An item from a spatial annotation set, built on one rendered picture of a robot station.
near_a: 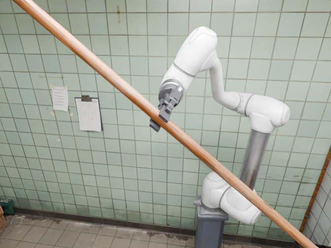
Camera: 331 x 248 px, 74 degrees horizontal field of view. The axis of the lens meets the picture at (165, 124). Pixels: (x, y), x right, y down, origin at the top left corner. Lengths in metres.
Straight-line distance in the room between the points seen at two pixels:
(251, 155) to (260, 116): 0.23
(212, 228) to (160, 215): 1.02
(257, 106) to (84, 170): 1.87
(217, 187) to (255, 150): 0.36
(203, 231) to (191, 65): 1.25
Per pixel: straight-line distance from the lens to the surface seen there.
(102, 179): 2.50
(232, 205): 1.45
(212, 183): 1.49
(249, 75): 1.83
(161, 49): 1.78
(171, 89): 0.74
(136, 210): 2.66
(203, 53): 0.82
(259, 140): 1.28
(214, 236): 1.79
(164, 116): 0.56
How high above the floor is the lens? 2.19
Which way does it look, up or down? 25 degrees down
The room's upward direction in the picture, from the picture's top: straight up
